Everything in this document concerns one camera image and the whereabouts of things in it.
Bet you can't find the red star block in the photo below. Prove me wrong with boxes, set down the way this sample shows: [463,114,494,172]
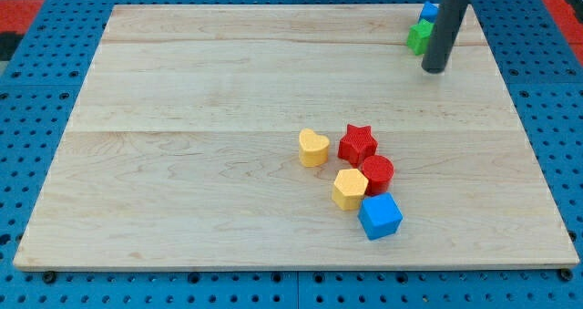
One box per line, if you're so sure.
[337,124,378,168]

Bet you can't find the green star block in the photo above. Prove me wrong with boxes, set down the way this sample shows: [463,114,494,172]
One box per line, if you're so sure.
[406,19,434,56]

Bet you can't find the yellow heart block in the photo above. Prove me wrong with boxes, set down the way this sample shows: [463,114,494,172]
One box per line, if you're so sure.
[299,129,330,168]

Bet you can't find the yellow hexagon block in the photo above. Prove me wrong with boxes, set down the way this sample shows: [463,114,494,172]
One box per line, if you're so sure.
[332,169,368,211]

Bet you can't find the red cylinder block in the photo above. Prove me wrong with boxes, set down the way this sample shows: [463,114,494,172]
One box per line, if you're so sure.
[361,155,394,196]

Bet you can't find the light wooden board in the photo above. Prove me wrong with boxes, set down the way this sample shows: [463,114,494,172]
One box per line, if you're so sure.
[13,4,579,272]

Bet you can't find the blue cube block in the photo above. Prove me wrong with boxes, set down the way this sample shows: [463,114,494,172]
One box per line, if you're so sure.
[358,192,403,241]

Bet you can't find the small blue block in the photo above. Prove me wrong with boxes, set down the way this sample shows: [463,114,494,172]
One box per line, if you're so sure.
[418,1,438,23]

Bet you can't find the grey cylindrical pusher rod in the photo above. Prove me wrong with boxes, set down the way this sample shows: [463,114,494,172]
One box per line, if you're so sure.
[422,0,470,74]

